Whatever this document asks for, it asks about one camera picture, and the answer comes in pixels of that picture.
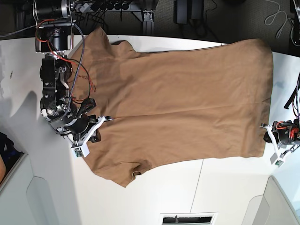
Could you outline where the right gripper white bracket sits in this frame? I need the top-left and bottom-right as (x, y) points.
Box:
(56, 115), (114, 150)

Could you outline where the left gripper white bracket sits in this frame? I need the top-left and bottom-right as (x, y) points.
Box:
(259, 102), (300, 160)

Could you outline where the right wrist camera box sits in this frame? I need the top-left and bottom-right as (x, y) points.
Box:
(71, 144), (90, 158)

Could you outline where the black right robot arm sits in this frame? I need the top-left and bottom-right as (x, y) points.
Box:
(33, 0), (111, 150)

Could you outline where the aluminium frame post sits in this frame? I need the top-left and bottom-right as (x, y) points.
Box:
(139, 0), (158, 36)

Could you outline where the grey coiled cable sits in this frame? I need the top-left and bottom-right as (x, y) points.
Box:
(264, 0), (296, 39)

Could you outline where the brown t-shirt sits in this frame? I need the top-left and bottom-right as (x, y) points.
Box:
(72, 29), (273, 187)

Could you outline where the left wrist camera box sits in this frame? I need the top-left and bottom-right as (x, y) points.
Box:
(270, 153), (285, 168)

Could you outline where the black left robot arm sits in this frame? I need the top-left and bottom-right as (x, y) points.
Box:
(260, 78), (300, 166)

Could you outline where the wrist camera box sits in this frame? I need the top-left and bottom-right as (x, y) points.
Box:
(71, 144), (90, 158)
(270, 153), (285, 168)

